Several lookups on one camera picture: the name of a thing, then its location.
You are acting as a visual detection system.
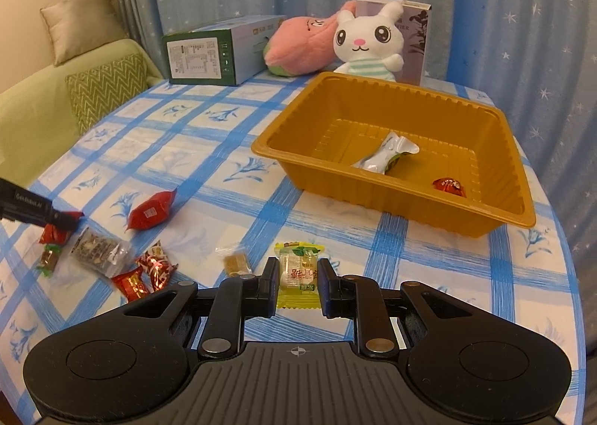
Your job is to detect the green zigzag cushion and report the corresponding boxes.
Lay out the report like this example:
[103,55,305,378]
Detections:
[64,53,150,135]

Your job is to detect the clear packet brown cube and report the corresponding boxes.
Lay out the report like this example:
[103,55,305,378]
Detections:
[215,244,253,277]

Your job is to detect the red pillow snack packet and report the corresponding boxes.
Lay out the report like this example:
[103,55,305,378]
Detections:
[125,189,178,232]

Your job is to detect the grey plant print box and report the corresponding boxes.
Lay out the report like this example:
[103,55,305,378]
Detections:
[354,0,434,85]

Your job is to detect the pink plush toy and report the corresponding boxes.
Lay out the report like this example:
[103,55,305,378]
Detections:
[263,3,360,78]

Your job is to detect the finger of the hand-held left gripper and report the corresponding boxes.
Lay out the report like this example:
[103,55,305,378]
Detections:
[47,209,85,231]

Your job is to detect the beige cushion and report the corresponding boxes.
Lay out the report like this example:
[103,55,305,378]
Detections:
[40,0,123,66]

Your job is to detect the green sofa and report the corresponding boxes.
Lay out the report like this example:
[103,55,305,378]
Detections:
[0,38,164,188]

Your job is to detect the green-ended candy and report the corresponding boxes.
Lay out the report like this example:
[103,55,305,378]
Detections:
[36,243,63,276]

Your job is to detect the silver snack packet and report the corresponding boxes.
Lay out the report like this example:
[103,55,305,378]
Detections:
[351,131,419,174]

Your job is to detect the red gold wrapped candy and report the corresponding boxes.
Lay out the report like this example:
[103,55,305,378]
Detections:
[111,266,151,304]

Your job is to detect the white rabbit plush toy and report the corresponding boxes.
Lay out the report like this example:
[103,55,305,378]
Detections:
[332,2,406,83]

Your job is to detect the round red foil candy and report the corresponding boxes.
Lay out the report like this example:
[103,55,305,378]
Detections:
[431,177,467,197]

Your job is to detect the yellow green clear snack packet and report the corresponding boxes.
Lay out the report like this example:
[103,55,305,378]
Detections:
[274,242,326,310]

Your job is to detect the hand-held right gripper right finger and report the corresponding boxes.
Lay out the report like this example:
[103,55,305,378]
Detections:
[318,258,473,359]

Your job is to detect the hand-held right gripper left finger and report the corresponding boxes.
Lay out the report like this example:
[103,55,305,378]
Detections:
[112,258,281,360]

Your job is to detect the red white patterned candy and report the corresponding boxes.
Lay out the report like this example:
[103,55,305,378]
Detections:
[135,241,179,290]

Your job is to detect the yellow plastic tray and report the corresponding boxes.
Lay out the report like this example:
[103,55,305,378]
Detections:
[251,71,536,239]

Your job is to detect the clear packet dark nut bar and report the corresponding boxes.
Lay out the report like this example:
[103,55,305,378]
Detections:
[70,228,131,279]

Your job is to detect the small red candy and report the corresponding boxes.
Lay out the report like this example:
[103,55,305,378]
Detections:
[40,212,85,246]

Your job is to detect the blue checked tablecloth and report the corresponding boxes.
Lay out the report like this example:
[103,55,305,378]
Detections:
[0,73,597,425]

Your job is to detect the green white carton box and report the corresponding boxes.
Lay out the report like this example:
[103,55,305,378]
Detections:
[162,15,287,86]

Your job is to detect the blue star curtain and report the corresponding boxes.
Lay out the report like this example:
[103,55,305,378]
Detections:
[109,0,597,202]

